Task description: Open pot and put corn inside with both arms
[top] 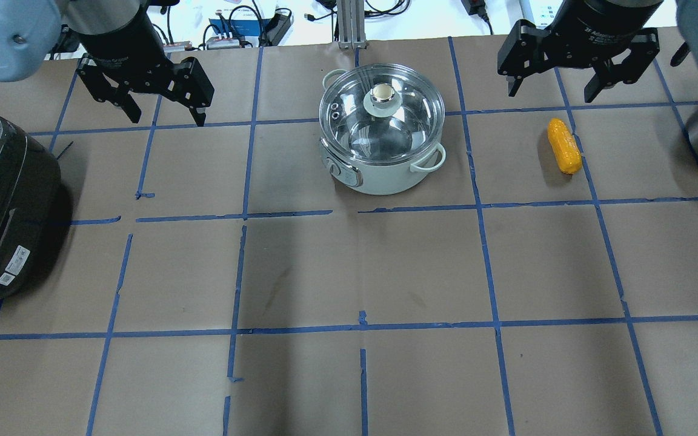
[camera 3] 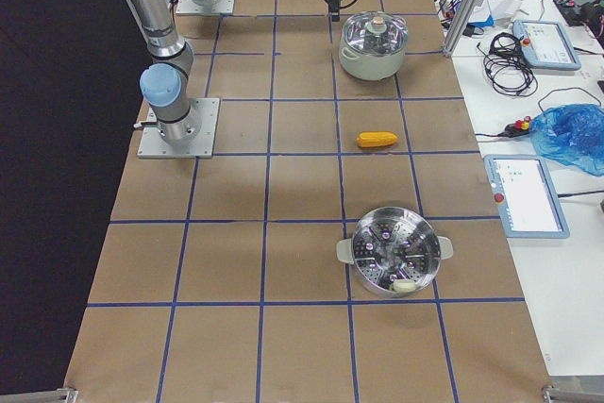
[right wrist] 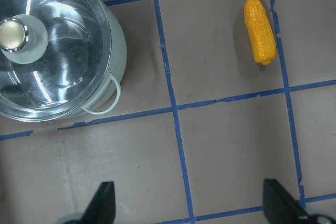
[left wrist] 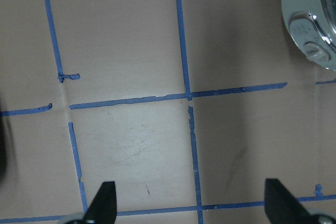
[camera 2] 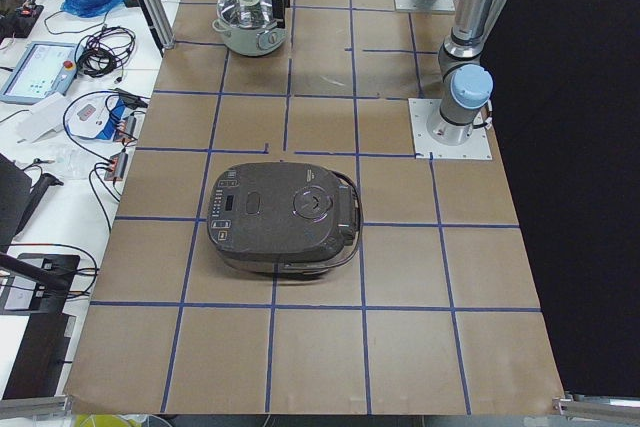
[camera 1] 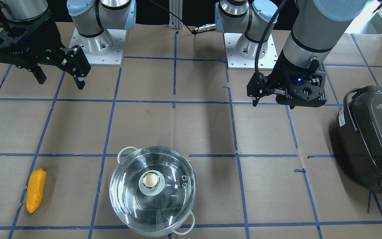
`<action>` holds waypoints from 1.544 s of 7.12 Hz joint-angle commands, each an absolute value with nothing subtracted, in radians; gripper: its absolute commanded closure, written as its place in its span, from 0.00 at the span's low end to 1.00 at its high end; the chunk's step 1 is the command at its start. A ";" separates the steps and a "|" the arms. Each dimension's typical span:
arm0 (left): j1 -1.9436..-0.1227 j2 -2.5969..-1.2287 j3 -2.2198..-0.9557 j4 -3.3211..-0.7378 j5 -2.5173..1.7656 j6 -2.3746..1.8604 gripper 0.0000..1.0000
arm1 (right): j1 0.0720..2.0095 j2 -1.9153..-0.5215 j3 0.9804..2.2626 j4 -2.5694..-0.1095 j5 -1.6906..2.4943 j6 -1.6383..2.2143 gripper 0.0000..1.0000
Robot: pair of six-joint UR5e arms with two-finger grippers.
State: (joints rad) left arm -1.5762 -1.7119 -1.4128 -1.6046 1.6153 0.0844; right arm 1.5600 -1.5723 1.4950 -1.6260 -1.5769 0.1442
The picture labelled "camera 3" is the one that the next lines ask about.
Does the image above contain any yellow corn cob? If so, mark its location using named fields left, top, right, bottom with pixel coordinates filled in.
left=356, top=131, right=398, bottom=148

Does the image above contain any aluminium frame post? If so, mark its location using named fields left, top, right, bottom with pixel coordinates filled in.
left=441, top=0, right=500, bottom=58

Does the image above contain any pale green electric pot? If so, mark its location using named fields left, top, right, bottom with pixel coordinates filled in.
left=338, top=11, right=409, bottom=81

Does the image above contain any teach pendant tablet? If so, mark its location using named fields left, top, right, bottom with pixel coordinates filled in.
left=512, top=20, right=581, bottom=71
left=483, top=154, right=570, bottom=239

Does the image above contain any blue plastic bag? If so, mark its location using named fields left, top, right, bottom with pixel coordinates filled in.
left=529, top=104, right=603, bottom=176

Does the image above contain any white blue box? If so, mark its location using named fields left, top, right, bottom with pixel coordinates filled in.
left=468, top=0, right=495, bottom=27

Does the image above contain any red button controller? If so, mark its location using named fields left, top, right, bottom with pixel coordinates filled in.
left=501, top=116, right=531, bottom=138

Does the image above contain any far teach pendant tablet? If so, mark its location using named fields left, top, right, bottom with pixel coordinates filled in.
left=512, top=20, right=581, bottom=71

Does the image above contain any glass pot lid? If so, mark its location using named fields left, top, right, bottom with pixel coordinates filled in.
left=342, top=11, right=409, bottom=57

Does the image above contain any coiled black cable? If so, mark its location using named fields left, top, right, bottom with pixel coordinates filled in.
left=481, top=32, right=537, bottom=96

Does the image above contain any steel steamer pot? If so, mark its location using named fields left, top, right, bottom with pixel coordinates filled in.
left=336, top=207, right=454, bottom=298

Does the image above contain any near teach pendant tablet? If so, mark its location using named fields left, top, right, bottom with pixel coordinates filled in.
left=483, top=154, right=570, bottom=239

